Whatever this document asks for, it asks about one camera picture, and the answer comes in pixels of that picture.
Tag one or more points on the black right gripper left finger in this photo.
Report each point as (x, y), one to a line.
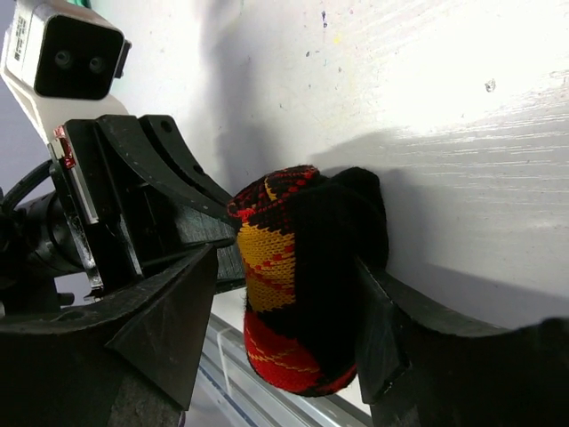
(128, 360)

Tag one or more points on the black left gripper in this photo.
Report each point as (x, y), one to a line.
(98, 165)

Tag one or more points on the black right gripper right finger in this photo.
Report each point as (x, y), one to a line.
(422, 364)

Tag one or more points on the red yellow argyle sock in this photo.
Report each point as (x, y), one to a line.
(300, 235)

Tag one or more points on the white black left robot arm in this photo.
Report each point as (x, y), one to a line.
(37, 245)

